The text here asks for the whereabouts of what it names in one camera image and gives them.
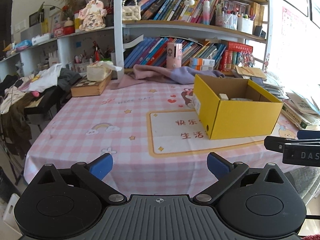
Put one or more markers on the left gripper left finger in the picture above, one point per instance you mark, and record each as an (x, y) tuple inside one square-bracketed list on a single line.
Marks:
[(90, 177)]

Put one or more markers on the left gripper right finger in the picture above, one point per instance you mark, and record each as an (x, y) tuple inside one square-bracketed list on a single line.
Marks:
[(227, 175)]

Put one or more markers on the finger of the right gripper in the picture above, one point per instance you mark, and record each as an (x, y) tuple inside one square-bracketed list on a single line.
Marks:
[(279, 144), (304, 134)]

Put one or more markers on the yellow tape roll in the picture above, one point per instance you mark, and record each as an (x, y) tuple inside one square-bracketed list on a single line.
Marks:
[(240, 99)]

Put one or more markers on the stack of papers books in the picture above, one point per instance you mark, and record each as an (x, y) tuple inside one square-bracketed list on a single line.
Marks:
[(303, 112)]

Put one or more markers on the yellow cardboard box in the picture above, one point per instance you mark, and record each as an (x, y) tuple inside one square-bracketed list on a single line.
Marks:
[(234, 119)]

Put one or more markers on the pink checkered tablecloth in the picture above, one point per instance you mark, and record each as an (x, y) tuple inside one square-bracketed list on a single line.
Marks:
[(156, 140)]

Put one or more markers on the white eraser block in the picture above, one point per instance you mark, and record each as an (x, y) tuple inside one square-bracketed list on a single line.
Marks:
[(223, 97)]

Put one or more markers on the pile of clothes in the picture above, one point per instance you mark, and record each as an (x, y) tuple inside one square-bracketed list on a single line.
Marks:
[(19, 93)]

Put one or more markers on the wooden chess box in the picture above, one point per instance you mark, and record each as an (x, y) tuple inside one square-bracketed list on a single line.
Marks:
[(84, 87)]

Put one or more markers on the red book set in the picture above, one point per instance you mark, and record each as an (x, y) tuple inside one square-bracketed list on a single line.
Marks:
[(233, 54)]

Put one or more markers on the tissue pack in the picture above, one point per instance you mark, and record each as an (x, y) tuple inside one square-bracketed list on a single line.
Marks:
[(100, 70)]

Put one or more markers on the pink purple cloth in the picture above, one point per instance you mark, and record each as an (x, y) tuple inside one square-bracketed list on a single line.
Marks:
[(142, 73)]

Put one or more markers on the white orange medicine box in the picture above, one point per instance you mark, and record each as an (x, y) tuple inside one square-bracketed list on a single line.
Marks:
[(202, 64)]

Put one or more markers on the white pen holder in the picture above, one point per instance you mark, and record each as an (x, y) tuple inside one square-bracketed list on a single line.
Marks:
[(245, 25)]

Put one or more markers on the pink cylindrical case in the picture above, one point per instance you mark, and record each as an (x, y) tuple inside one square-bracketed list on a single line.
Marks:
[(174, 55)]

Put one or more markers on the white bookshelf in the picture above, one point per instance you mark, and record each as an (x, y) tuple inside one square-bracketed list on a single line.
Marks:
[(118, 36)]

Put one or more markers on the pink doll figure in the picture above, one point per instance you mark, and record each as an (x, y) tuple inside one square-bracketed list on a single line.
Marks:
[(92, 16)]

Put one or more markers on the white quilted handbag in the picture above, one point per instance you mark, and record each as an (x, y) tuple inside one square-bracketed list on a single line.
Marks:
[(131, 12)]

